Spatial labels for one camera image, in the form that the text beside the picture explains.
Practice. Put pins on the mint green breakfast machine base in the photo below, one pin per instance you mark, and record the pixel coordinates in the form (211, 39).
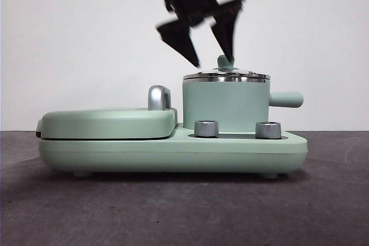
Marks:
(115, 156)

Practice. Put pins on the glass lid with green knob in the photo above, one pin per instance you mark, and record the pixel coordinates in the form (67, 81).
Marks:
(221, 62)

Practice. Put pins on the silver control knob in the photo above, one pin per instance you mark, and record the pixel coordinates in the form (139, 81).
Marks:
(268, 130)
(206, 128)

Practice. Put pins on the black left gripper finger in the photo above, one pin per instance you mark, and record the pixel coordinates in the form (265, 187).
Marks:
(180, 40)
(229, 33)

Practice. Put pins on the mint green steamer pot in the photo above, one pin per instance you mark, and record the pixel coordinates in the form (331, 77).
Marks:
(225, 102)

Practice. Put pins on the mint green griddle cover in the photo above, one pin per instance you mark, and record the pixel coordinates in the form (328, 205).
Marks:
(101, 123)

